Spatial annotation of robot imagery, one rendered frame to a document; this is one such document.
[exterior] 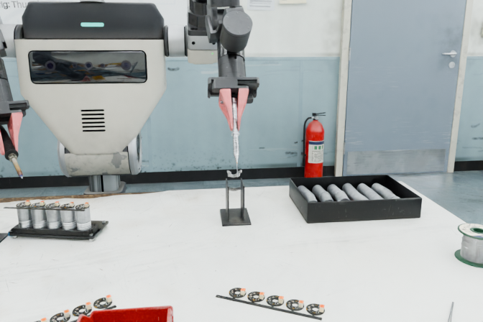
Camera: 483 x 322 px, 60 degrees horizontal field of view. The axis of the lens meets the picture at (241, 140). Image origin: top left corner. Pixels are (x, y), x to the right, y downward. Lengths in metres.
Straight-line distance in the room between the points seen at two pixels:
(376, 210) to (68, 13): 0.93
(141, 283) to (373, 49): 3.13
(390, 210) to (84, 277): 0.58
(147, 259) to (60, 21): 0.76
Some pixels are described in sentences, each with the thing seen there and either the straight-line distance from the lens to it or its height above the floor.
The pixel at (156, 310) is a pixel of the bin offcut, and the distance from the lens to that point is 0.57.
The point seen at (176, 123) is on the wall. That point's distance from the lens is 3.39.
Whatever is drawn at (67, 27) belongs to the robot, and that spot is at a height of 1.14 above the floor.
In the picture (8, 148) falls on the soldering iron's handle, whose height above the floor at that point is 0.90.
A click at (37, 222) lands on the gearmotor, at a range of 0.86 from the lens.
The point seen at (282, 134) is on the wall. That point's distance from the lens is 3.49.
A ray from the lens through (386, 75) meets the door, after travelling 3.66.
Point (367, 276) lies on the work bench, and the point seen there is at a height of 0.75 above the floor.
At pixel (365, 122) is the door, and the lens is 3.64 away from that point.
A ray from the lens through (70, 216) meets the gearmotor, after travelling 0.83.
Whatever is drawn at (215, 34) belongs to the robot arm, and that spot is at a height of 1.12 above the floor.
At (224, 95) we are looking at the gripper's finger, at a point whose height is 1.00.
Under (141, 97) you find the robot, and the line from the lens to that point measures 1.17.
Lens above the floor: 1.10
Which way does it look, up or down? 13 degrees down
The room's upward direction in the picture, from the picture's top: straight up
